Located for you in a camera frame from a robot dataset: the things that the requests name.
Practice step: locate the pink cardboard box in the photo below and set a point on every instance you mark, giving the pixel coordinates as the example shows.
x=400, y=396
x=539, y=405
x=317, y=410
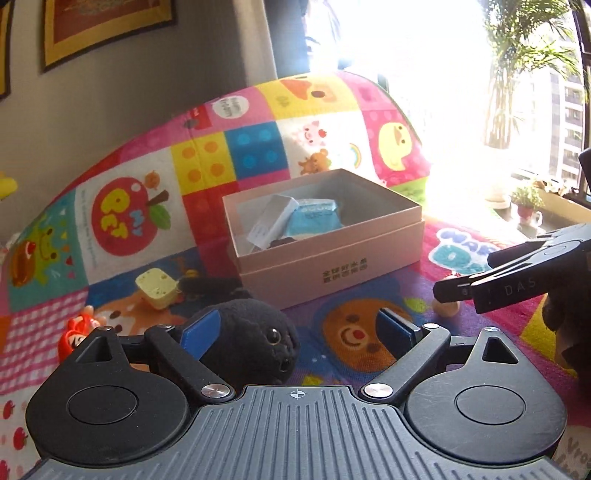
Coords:
x=382, y=231

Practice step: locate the blue white tissue pack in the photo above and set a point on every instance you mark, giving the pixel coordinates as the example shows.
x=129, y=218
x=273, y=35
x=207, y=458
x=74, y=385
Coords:
x=313, y=217

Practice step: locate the small potted plant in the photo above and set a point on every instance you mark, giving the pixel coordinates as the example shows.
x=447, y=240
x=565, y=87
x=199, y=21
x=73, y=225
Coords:
x=528, y=201

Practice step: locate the tall palm plant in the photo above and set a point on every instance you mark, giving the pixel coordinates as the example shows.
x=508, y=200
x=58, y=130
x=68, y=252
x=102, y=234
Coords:
x=525, y=36

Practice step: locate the yellow green plush toy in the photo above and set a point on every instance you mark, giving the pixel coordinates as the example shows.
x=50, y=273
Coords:
x=8, y=186

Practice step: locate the colourful cartoon play mat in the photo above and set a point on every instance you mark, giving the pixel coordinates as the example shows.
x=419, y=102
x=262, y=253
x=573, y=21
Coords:
x=160, y=200

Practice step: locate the white usb charger hub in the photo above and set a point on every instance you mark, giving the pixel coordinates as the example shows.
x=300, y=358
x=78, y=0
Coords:
x=271, y=222

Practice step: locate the red apple doll figure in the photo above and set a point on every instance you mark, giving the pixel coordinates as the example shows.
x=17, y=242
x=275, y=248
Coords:
x=77, y=329

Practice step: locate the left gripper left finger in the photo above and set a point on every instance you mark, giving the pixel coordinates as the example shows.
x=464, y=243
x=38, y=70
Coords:
x=178, y=350

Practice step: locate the red gold framed picture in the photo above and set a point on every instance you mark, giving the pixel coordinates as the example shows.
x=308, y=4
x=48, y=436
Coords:
x=73, y=28

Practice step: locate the yellow pudding toy brown top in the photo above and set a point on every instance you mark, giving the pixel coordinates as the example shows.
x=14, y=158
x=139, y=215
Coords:
x=157, y=288

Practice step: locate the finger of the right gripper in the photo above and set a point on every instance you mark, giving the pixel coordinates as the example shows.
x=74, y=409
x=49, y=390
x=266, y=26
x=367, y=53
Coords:
x=521, y=253
x=455, y=288

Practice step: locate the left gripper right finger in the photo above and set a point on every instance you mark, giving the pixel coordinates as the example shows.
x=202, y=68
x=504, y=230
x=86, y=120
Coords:
x=417, y=351

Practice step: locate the middle red framed calligraphy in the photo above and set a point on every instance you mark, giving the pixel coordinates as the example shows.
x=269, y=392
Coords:
x=6, y=23

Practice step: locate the black plush toy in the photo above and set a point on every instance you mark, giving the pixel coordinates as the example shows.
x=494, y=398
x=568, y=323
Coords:
x=257, y=343

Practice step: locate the white ribbed toy figure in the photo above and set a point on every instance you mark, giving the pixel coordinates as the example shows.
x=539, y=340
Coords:
x=446, y=309

